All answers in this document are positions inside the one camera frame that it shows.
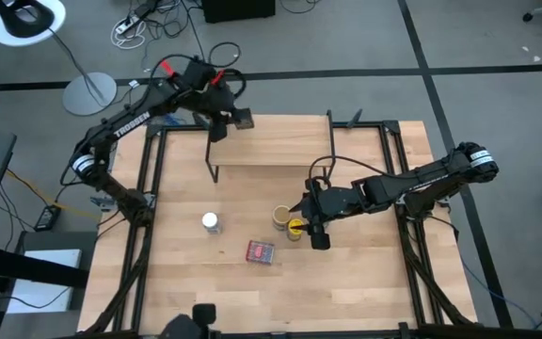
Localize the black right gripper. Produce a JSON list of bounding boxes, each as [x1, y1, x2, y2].
[[288, 177, 361, 233]]

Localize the yellow-lid brown spice bottle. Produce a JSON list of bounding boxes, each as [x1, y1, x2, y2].
[[286, 218, 305, 243]]

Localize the tan-lid furikake jar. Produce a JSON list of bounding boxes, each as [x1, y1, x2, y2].
[[271, 204, 294, 232]]

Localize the dark green spice tin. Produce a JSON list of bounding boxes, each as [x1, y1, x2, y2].
[[232, 108, 255, 131]]

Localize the red smoked paprika tin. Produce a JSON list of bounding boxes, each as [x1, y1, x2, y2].
[[245, 239, 276, 266]]

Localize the white-lid bagel sesame jar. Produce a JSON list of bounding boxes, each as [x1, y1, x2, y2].
[[201, 211, 223, 235]]

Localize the wooden shelf black metal legs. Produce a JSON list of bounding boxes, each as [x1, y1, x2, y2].
[[203, 109, 339, 184]]

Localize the black computer case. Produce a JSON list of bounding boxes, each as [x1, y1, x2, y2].
[[200, 0, 277, 24]]

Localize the white power strip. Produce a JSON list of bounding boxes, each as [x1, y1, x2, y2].
[[109, 12, 148, 51]]

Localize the white floor lamp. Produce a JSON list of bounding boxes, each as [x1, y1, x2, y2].
[[0, 0, 119, 117]]

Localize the black power adapter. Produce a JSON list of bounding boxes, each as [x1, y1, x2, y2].
[[34, 204, 63, 233]]

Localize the white box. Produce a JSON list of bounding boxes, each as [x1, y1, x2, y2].
[[6, 248, 83, 315]]

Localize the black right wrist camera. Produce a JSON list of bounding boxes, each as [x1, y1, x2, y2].
[[309, 223, 332, 250]]

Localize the blue cable bundle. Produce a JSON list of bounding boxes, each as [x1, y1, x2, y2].
[[157, 112, 187, 127]]

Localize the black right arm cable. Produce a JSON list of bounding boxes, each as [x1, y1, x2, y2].
[[308, 154, 397, 189]]

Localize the yellow cable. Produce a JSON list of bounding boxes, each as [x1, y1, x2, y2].
[[5, 168, 103, 221]]

